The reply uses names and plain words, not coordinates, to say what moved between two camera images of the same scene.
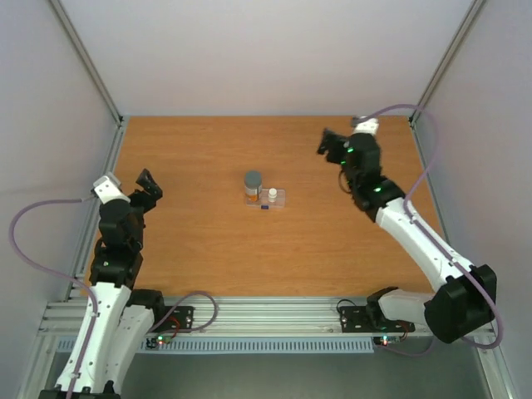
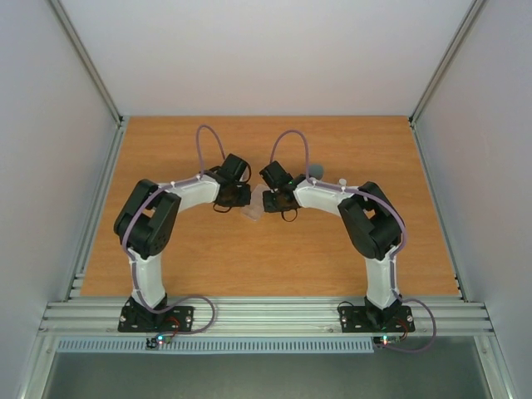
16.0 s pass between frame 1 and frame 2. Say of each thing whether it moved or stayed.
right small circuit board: stayed
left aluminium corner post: stayed
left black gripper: moved
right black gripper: moved
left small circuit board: stayed
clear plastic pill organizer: moved
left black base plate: stayed
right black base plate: stayed
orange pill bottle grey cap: moved
